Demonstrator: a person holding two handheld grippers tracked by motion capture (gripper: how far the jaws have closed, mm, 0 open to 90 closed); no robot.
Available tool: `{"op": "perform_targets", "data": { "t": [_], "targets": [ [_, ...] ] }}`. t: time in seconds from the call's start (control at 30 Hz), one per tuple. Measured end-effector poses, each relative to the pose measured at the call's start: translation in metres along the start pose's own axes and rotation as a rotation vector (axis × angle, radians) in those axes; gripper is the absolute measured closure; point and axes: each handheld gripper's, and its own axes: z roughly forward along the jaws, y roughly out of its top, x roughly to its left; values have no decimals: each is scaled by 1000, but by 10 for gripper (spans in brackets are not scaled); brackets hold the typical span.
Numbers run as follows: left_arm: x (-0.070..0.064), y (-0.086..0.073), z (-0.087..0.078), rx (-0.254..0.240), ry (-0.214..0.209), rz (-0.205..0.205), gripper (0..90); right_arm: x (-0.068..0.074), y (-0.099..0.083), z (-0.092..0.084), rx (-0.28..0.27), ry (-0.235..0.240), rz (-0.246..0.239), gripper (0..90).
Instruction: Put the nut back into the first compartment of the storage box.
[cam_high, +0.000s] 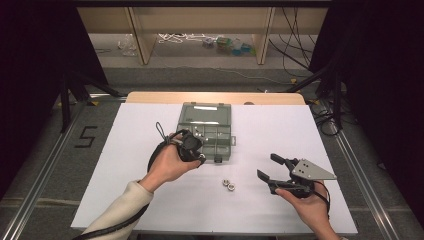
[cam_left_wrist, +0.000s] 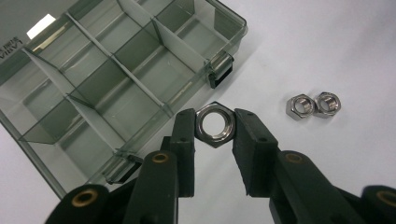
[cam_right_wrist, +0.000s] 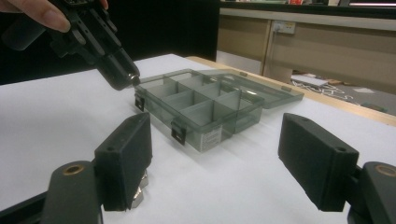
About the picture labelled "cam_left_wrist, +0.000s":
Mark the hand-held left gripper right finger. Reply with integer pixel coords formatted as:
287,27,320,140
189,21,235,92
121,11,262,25
232,107,280,198

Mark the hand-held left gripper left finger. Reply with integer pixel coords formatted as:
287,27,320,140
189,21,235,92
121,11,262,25
169,107,197,198

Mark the silver hex nut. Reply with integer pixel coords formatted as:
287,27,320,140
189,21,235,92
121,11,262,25
285,93,318,121
193,101,237,149
312,91,343,119

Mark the grey transparent compartment box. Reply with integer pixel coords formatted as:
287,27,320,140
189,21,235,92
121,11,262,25
0,0,249,200

